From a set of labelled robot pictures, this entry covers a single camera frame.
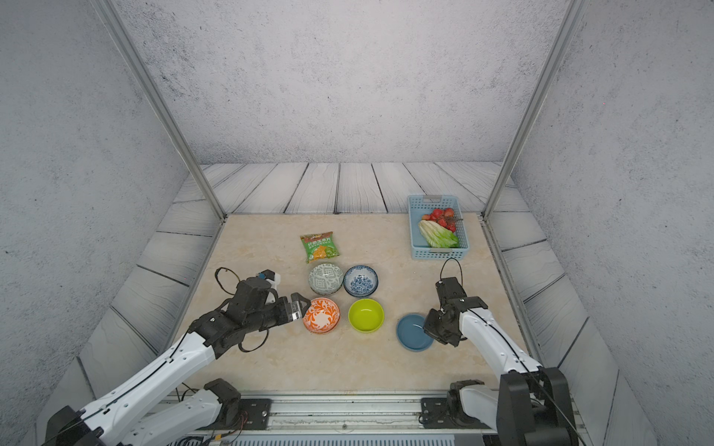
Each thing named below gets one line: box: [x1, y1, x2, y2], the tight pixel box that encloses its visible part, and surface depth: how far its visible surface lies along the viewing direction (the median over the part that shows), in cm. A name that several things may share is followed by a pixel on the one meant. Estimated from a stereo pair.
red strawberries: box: [422, 208, 457, 233], surface depth 117 cm
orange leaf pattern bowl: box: [303, 297, 342, 334], surface depth 90 cm
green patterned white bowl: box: [308, 262, 344, 296], surface depth 98 cm
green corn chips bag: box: [299, 231, 341, 264], surface depth 109 cm
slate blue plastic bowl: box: [396, 313, 435, 353], surface depth 87 cm
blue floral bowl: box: [343, 264, 380, 298], surface depth 98 cm
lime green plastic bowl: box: [347, 298, 385, 334], surface depth 90 cm
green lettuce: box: [418, 219, 460, 249], surface depth 109 cm
